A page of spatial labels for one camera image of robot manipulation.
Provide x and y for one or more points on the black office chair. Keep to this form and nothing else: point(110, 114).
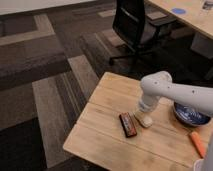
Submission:
point(142, 32)

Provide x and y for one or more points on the red brown snack bar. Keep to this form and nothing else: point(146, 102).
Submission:
point(128, 125)

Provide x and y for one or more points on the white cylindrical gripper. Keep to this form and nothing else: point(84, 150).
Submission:
point(147, 104)

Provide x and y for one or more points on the orange carrot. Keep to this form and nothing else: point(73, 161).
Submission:
point(195, 138)

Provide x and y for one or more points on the light wooden background desk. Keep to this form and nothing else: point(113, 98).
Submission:
point(196, 17)

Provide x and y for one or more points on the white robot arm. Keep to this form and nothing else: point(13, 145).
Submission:
point(158, 85)

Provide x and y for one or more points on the dark blue patterned bowl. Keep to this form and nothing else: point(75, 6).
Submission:
point(190, 116)

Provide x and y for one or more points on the blue round disc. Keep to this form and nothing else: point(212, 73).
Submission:
point(178, 11)

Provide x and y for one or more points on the clear glass on desk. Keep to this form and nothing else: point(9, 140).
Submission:
point(208, 5)

